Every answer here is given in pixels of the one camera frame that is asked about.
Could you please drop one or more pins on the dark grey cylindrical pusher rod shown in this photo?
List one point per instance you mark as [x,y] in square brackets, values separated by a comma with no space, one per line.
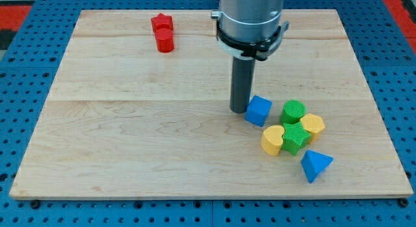
[242,73]

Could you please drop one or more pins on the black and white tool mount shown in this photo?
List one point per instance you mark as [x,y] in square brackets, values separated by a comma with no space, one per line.
[251,50]

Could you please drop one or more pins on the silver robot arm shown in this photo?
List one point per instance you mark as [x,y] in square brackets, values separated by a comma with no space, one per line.
[248,30]

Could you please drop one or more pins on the blue cube block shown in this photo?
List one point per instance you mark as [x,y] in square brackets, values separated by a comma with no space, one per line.
[258,111]

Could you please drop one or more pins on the green cylinder block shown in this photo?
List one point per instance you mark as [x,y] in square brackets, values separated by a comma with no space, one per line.
[292,112]

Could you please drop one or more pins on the yellow heart block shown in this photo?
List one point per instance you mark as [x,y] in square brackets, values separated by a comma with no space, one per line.
[272,140]

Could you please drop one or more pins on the red cylinder block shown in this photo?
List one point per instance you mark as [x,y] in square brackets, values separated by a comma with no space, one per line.
[164,40]

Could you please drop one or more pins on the green star block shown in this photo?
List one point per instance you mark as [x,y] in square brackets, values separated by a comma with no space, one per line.
[294,138]

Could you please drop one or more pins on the yellow hexagon block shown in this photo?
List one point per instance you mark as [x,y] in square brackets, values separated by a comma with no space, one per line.
[314,125]

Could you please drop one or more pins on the red star block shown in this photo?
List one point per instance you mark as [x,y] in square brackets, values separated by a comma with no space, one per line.
[162,21]

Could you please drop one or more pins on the wooden board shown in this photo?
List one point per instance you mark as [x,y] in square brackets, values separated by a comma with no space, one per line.
[123,121]

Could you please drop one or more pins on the blue triangle block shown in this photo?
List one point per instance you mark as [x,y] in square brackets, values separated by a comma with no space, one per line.
[314,163]

